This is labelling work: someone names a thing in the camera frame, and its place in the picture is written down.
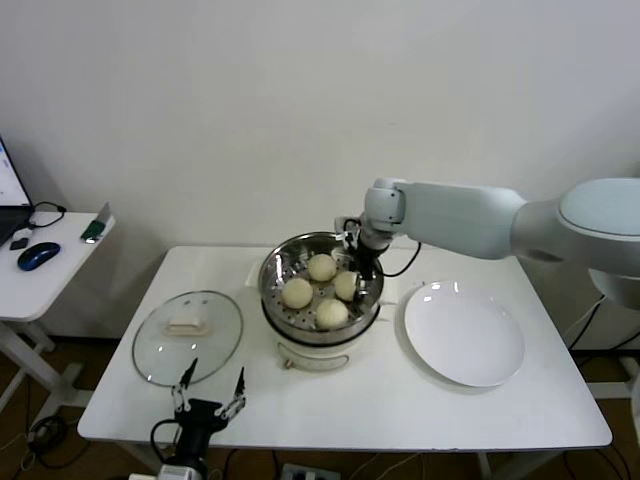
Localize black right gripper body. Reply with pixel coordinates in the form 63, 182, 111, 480
351, 238, 381, 281

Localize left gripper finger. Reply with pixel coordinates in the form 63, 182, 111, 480
214, 367, 248, 420
171, 357, 200, 413

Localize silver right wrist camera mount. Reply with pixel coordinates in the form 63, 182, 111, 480
333, 215, 364, 249

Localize tangled floor cables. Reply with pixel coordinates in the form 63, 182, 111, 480
27, 414, 69, 456

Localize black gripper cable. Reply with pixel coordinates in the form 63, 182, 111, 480
379, 242, 424, 278
151, 419, 182, 464

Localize white desk foot frame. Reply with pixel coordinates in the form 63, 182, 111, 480
587, 357, 640, 401

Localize black laptop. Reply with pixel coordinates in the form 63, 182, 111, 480
0, 132, 36, 249

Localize white steamed baozi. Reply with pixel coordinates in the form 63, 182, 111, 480
315, 298, 350, 331
307, 253, 337, 282
281, 278, 315, 310
333, 270, 360, 301

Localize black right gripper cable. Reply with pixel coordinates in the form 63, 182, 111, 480
379, 242, 424, 278

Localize white floor power strip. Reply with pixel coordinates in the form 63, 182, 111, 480
282, 463, 341, 480

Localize white side table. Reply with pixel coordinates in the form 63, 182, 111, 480
0, 212, 117, 426

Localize black and white wall cable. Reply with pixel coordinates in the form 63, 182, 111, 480
567, 294, 609, 351

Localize stainless steel steamer basket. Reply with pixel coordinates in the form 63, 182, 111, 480
258, 232, 387, 337

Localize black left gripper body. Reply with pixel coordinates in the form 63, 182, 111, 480
173, 399, 227, 454

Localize large white plate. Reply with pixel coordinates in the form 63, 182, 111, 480
398, 281, 526, 389

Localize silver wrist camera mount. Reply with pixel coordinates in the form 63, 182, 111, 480
333, 215, 364, 249
129, 463, 206, 480

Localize white electric cooker base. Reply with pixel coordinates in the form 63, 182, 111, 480
247, 259, 401, 374

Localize green handled scraper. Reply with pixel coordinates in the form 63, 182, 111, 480
81, 202, 112, 245

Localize round glass pot lid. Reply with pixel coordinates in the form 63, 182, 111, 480
132, 290, 245, 387

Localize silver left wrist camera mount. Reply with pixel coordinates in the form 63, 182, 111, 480
129, 463, 206, 480

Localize blue computer mouse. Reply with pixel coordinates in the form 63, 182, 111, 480
17, 241, 61, 271

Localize black laptop cable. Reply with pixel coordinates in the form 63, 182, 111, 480
27, 201, 69, 231

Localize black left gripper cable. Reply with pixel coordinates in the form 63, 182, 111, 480
151, 419, 182, 464

